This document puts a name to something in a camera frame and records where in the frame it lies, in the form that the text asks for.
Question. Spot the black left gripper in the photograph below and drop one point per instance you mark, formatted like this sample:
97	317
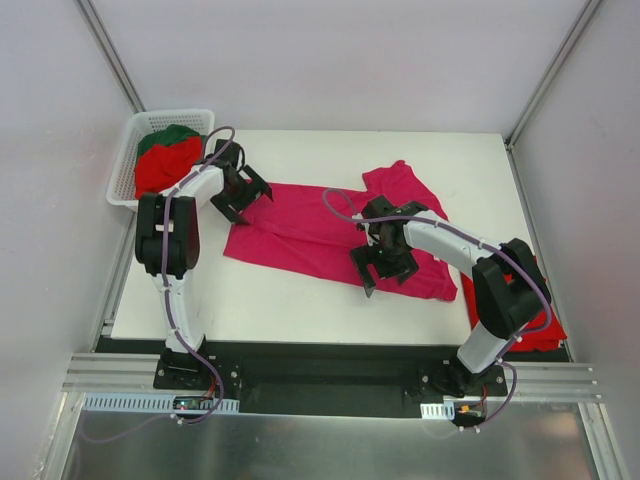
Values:
243	193

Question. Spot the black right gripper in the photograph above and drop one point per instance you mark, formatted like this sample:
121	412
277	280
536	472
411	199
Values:
386	265

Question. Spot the pink t shirt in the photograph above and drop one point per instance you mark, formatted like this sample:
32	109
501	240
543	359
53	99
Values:
296	232

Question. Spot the white perforated plastic basket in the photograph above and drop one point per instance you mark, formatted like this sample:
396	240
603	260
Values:
121	188

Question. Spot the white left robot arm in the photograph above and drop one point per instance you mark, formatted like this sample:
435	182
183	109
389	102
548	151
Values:
167	245

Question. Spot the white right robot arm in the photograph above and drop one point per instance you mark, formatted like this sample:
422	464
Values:
430	233

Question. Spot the red t shirt in basket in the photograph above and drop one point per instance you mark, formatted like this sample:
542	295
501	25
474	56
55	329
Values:
161	167

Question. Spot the green t shirt in basket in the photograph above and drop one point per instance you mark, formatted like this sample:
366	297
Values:
171	135

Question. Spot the folded red t shirt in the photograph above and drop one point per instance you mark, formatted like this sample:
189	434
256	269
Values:
508	298

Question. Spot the left aluminium frame post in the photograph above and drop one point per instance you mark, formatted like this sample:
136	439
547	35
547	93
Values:
106	46

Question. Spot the aluminium frame post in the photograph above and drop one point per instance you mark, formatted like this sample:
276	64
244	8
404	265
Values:
571	40
106	46

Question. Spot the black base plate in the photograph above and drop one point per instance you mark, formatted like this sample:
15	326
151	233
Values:
320	379

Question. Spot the right aluminium frame post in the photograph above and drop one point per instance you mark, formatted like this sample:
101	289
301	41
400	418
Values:
571	40

